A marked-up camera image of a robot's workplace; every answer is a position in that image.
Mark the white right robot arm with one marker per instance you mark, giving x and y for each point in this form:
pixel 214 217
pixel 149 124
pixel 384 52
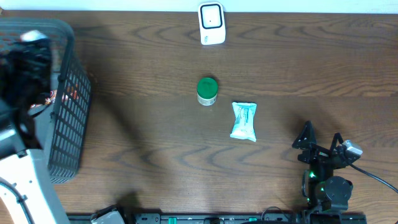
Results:
pixel 325 191

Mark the mint tissue wipes pack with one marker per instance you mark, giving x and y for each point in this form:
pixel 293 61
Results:
pixel 244 121

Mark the grey plastic basket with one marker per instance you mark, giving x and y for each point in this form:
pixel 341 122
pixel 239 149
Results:
pixel 61 126

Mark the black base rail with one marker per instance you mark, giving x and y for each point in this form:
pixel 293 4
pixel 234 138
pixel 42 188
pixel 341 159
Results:
pixel 114 214

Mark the green lid jar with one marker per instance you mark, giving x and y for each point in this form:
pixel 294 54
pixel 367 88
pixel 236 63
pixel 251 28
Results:
pixel 207 91

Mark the white barcode scanner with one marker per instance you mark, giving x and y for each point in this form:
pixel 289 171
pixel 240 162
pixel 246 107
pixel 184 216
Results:
pixel 212 23

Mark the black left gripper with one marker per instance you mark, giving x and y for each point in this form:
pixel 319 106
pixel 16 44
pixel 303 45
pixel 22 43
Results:
pixel 40 51

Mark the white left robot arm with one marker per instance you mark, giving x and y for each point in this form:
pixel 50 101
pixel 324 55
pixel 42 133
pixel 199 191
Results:
pixel 26 188

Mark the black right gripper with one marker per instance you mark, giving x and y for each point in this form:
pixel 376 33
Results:
pixel 317 152

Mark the red Top chocolate bar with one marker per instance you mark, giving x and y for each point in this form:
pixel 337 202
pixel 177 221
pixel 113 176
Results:
pixel 50 98

